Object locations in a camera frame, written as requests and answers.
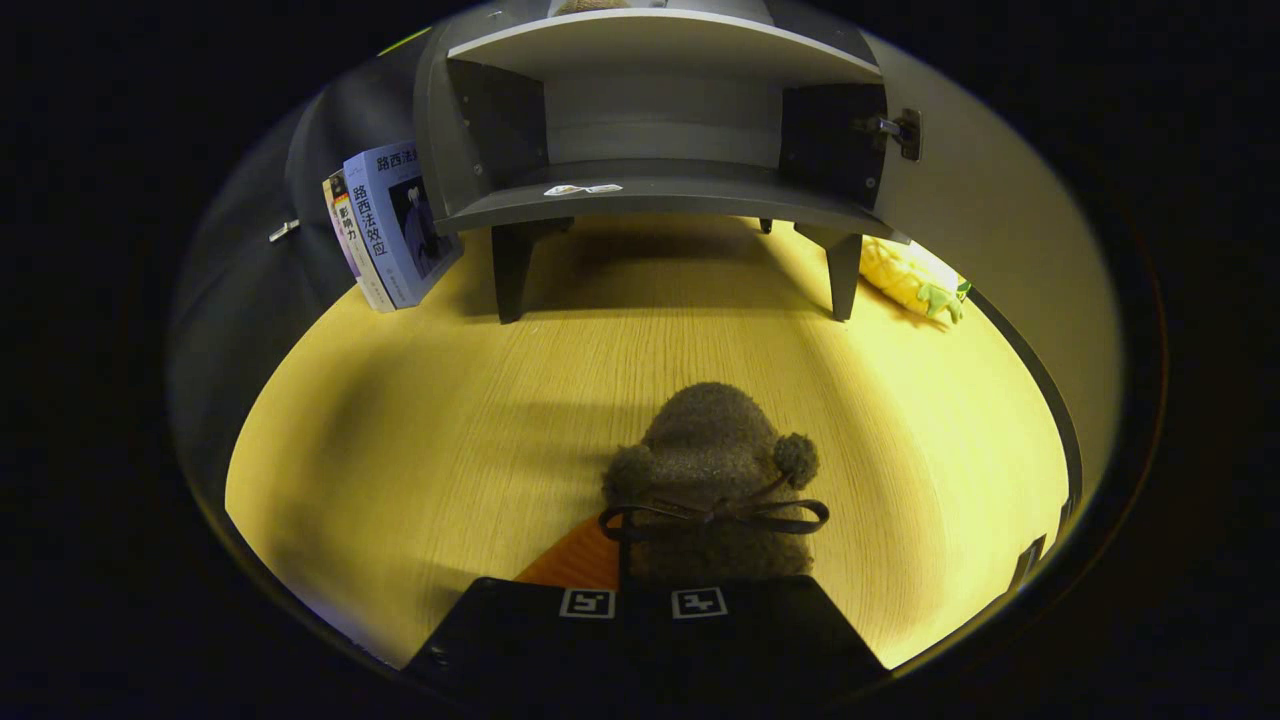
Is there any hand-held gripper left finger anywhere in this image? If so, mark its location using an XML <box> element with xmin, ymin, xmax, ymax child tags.
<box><xmin>403</xmin><ymin>515</ymin><xmax>646</xmax><ymax>703</ymax></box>

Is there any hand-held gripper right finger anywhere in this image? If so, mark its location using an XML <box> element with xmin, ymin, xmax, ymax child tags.
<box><xmin>645</xmin><ymin>575</ymin><xmax>889</xmax><ymax>706</ymax></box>

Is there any brown fuzzy shoe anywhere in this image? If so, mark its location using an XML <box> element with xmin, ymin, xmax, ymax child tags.
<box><xmin>600</xmin><ymin>382</ymin><xmax>831</xmax><ymax>591</ymax></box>

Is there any dark grey shoe cabinet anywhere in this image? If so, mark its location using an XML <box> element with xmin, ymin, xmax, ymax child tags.
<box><xmin>413</xmin><ymin>0</ymin><xmax>926</xmax><ymax>324</ymax></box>

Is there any yellow plush toy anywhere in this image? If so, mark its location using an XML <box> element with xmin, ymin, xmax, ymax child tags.
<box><xmin>860</xmin><ymin>237</ymin><xmax>973</xmax><ymax>324</ymax></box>

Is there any blue book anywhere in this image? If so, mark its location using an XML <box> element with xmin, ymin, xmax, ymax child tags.
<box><xmin>343</xmin><ymin>140</ymin><xmax>464</xmax><ymax>309</ymax></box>

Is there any black backdrop cloth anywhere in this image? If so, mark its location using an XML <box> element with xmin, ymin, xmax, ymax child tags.
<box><xmin>168</xmin><ymin>30</ymin><xmax>441</xmax><ymax>501</ymax></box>

